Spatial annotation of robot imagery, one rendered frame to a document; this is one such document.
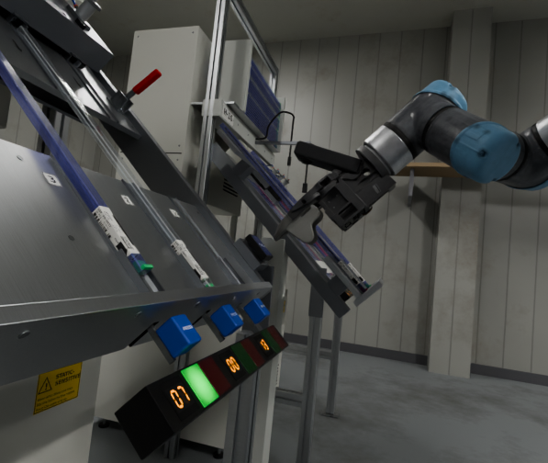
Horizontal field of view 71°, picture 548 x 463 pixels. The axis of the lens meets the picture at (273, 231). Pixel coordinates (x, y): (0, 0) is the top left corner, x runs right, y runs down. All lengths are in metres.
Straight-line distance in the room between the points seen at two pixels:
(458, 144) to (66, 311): 0.50
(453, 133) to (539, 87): 3.59
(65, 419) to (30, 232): 0.52
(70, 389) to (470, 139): 0.73
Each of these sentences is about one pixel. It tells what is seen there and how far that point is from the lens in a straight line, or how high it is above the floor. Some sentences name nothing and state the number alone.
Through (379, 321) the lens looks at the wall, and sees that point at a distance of 3.72.
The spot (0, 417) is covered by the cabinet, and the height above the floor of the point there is 0.51.
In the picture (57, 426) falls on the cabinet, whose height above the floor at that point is 0.46.
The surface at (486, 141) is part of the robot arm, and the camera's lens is 0.57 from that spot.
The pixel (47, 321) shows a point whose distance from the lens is 0.25.
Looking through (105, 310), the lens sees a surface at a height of 0.73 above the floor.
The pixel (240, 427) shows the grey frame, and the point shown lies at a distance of 0.73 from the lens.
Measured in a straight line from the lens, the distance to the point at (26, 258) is 0.31.
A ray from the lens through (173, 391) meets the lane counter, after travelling 0.34.
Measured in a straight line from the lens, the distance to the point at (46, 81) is 0.65.
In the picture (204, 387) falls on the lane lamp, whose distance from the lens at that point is 0.37.
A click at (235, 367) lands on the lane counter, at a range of 0.43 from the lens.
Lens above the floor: 0.77
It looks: 4 degrees up
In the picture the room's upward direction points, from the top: 6 degrees clockwise
